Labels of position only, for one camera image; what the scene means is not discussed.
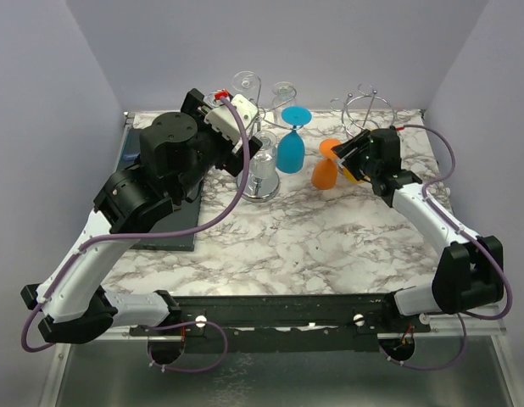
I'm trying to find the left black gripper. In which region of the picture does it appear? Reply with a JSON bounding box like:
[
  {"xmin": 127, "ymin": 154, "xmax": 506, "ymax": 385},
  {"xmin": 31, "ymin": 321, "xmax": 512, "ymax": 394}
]
[{"xmin": 173, "ymin": 90, "xmax": 261, "ymax": 200}]

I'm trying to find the clear wine glass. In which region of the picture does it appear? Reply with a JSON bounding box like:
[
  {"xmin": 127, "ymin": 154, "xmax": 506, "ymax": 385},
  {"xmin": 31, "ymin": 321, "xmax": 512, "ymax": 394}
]
[
  {"xmin": 271, "ymin": 81, "xmax": 297, "ymax": 125},
  {"xmin": 249, "ymin": 131, "xmax": 277, "ymax": 182},
  {"xmin": 203, "ymin": 91, "xmax": 222, "ymax": 109},
  {"xmin": 232, "ymin": 70, "xmax": 262, "ymax": 108}
]

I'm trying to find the yellow plastic wine glass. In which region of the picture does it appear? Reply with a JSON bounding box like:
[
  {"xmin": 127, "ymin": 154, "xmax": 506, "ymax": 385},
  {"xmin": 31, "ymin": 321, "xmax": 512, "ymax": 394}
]
[{"xmin": 338, "ymin": 167, "xmax": 363, "ymax": 184}]

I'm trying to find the orange plastic wine glass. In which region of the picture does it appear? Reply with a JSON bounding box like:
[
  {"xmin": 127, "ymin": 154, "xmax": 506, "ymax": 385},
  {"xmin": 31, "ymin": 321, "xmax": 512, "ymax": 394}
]
[{"xmin": 311, "ymin": 138, "xmax": 340, "ymax": 190}]

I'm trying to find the blue plastic wine glass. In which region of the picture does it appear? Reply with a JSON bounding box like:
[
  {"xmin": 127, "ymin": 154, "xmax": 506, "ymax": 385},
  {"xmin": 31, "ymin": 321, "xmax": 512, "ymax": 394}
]
[{"xmin": 276, "ymin": 106, "xmax": 312, "ymax": 174}]

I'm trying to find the chrome swirl wine glass rack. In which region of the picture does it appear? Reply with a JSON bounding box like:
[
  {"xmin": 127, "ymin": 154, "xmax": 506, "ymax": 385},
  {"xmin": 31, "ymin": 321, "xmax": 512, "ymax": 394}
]
[{"xmin": 233, "ymin": 71, "xmax": 297, "ymax": 202}]

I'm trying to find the dark grey box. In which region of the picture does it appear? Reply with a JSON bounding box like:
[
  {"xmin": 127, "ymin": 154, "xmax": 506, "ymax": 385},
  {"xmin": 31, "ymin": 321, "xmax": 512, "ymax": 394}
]
[{"xmin": 116, "ymin": 125, "xmax": 201, "ymax": 252}]

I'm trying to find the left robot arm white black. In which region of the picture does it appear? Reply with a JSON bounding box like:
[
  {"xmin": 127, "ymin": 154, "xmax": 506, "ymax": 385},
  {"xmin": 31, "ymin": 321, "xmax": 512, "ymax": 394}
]
[{"xmin": 21, "ymin": 89, "xmax": 262, "ymax": 348}]

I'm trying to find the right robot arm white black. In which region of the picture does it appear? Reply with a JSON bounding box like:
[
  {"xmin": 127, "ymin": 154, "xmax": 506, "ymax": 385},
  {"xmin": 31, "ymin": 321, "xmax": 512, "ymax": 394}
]
[{"xmin": 331, "ymin": 126, "xmax": 504, "ymax": 332}]

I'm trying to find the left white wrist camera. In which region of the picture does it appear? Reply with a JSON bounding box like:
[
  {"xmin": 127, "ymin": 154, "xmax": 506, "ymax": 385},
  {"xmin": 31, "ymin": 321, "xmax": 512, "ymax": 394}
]
[{"xmin": 203, "ymin": 90, "xmax": 258, "ymax": 145}]

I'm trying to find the chrome spiral wire rack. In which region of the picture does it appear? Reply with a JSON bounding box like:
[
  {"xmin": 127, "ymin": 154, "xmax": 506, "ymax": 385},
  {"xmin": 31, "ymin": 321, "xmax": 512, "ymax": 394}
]
[{"xmin": 330, "ymin": 84, "xmax": 398, "ymax": 137}]

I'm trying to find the blue handled screwdriver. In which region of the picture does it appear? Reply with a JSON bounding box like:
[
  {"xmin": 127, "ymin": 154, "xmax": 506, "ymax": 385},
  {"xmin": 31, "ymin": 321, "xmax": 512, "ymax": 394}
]
[{"xmin": 121, "ymin": 153, "xmax": 138, "ymax": 162}]

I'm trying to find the aluminium mounting rail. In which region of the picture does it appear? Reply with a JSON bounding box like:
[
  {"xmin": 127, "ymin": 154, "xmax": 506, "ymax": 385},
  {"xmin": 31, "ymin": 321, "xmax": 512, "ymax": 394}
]
[{"xmin": 57, "ymin": 301, "xmax": 507, "ymax": 341}]

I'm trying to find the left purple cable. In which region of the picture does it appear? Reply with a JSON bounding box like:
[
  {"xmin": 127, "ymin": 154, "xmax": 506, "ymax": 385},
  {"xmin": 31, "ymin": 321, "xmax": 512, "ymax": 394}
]
[{"xmin": 20, "ymin": 97, "xmax": 251, "ymax": 373}]

